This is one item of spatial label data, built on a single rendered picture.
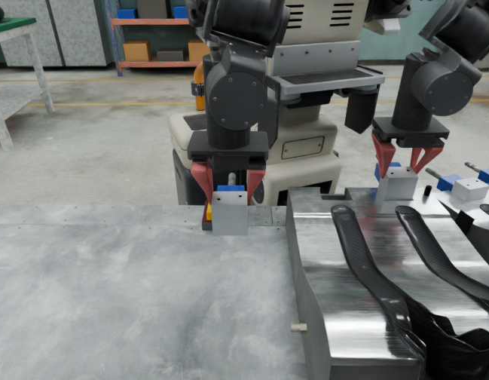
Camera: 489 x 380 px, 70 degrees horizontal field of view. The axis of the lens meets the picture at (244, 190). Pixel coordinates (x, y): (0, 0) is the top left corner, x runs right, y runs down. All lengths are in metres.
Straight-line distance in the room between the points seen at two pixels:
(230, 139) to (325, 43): 0.47
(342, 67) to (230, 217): 0.52
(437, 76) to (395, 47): 5.89
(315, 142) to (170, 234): 0.46
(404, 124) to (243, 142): 0.27
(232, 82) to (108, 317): 0.39
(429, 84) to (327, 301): 0.30
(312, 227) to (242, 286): 0.15
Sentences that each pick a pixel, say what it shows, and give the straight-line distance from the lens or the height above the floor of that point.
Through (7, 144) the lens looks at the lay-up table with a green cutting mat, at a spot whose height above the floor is 0.06.
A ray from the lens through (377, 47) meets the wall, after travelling 6.28.
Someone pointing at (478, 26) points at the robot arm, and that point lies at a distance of 0.59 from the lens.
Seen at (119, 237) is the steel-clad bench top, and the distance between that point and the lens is 0.71.
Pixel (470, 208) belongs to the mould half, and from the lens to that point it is 0.78.
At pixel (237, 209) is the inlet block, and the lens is 0.48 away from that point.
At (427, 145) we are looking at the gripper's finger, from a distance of 0.62.
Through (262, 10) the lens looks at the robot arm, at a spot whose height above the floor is 1.20.
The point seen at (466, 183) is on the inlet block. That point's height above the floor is 0.88.
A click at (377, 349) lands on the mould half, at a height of 0.93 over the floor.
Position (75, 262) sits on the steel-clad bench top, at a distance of 0.69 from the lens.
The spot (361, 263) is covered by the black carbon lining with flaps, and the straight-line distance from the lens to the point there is 0.53.
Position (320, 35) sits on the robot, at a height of 1.11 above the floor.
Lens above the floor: 1.22
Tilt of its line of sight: 31 degrees down
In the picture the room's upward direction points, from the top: straight up
